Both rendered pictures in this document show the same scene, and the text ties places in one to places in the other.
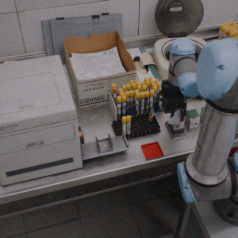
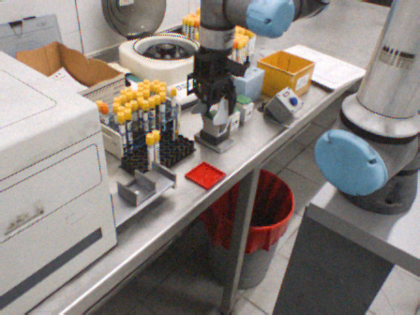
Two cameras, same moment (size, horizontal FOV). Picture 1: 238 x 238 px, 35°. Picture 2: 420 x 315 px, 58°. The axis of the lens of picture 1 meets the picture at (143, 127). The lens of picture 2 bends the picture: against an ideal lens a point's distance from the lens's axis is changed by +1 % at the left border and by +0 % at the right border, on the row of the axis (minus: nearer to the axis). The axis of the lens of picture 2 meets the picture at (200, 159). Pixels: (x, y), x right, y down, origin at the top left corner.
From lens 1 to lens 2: 0.71 m
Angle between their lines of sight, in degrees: 25
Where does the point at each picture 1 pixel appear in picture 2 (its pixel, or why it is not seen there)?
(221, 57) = not seen: outside the picture
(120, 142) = (157, 177)
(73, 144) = (98, 197)
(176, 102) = (222, 81)
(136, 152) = (184, 187)
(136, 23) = (77, 34)
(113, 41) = (55, 61)
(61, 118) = (72, 136)
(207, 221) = (366, 226)
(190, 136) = (237, 141)
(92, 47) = not seen: hidden behind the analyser
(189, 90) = (277, 19)
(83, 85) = not seen: hidden behind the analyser
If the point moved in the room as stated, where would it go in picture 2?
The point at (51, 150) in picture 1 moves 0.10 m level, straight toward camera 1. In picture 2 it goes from (61, 223) to (104, 261)
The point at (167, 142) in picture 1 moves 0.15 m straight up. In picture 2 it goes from (216, 158) to (221, 104)
